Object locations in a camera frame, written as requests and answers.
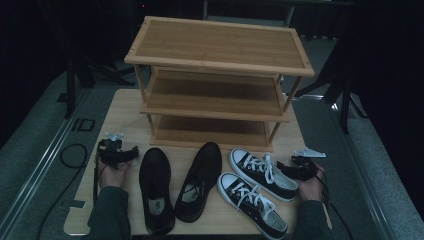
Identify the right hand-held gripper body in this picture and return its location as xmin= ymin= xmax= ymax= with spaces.
xmin=289 ymin=147 xmax=327 ymax=182

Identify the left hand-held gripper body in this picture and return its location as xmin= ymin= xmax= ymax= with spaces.
xmin=97 ymin=132 xmax=126 ymax=170

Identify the plain black shoe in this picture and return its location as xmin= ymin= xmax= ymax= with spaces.
xmin=138 ymin=147 xmax=176 ymax=237
xmin=173 ymin=142 xmax=223 ymax=224

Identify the black and white sneaker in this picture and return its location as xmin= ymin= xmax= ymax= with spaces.
xmin=216 ymin=171 xmax=289 ymax=240
xmin=228 ymin=147 xmax=300 ymax=203

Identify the wooden shoe rack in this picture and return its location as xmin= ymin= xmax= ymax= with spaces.
xmin=123 ymin=15 xmax=316 ymax=153

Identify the person's right hand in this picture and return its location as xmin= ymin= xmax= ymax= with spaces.
xmin=297 ymin=164 xmax=326 ymax=203

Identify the person's left hand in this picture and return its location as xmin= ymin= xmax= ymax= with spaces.
xmin=98 ymin=159 xmax=134 ymax=189

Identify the black metal stand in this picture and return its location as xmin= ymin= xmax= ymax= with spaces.
xmin=63 ymin=0 xmax=136 ymax=120
xmin=294 ymin=29 xmax=369 ymax=135

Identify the left hand-held gripper cable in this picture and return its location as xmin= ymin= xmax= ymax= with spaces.
xmin=92 ymin=141 xmax=108 ymax=205

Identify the hand-held gripper cable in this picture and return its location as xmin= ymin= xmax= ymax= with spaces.
xmin=314 ymin=166 xmax=354 ymax=240
xmin=92 ymin=141 xmax=108 ymax=205

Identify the right hand-held gripper cable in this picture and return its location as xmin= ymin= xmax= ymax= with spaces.
xmin=314 ymin=166 xmax=354 ymax=240

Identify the black floor cable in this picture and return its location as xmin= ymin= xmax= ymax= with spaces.
xmin=35 ymin=143 xmax=89 ymax=240

